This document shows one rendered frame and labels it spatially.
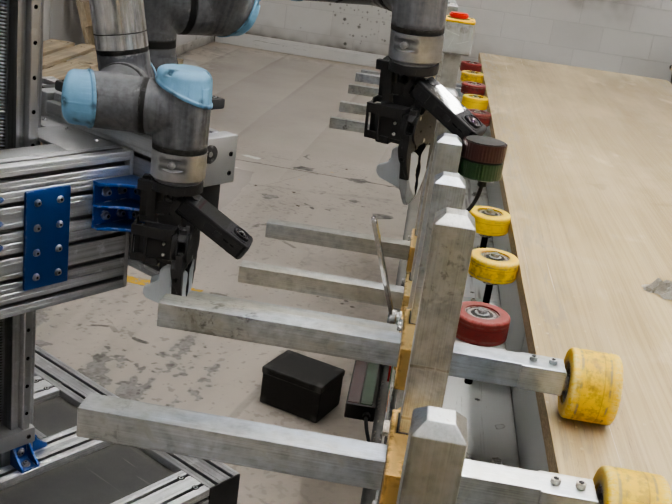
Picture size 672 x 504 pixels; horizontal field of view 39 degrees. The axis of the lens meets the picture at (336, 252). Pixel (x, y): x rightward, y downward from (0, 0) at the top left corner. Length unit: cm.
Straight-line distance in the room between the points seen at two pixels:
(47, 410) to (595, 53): 751
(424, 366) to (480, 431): 80
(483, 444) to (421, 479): 100
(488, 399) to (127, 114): 84
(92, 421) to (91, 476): 126
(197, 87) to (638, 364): 68
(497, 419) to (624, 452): 62
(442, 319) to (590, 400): 30
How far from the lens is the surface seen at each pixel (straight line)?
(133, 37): 141
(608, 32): 924
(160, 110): 128
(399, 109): 137
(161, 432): 88
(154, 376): 299
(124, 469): 218
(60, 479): 215
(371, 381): 155
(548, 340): 132
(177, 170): 130
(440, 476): 61
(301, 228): 184
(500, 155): 130
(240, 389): 295
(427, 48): 135
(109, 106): 130
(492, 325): 132
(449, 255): 81
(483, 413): 170
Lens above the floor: 141
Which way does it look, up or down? 20 degrees down
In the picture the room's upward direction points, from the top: 8 degrees clockwise
